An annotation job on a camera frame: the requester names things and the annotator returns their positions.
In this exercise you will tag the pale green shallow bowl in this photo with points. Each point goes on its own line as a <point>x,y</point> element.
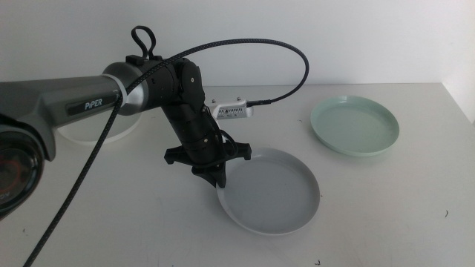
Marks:
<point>354,128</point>

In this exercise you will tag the grey shallow bowl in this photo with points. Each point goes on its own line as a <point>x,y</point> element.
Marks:
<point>271,193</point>

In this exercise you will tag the white shallow bowl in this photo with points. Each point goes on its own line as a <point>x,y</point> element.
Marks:
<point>79,135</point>

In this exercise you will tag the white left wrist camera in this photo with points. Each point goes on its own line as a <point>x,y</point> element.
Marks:
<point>234,110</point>

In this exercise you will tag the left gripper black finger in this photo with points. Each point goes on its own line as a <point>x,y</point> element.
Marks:
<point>222,176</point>
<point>209,174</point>

